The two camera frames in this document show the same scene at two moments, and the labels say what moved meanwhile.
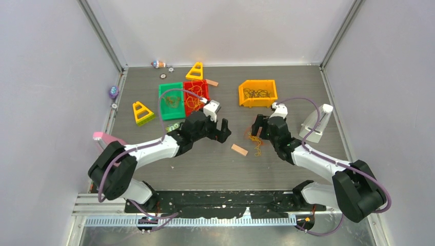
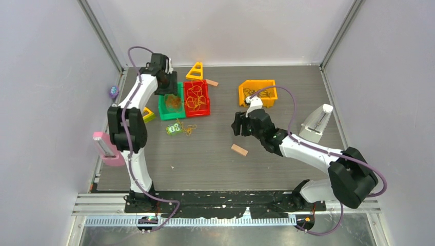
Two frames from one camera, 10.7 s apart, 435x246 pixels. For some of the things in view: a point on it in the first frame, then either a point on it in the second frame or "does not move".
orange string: [174, 102] does not move
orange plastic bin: [257, 93] does not move
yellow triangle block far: [196, 72] does not move
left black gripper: [222, 135] to [172, 88]
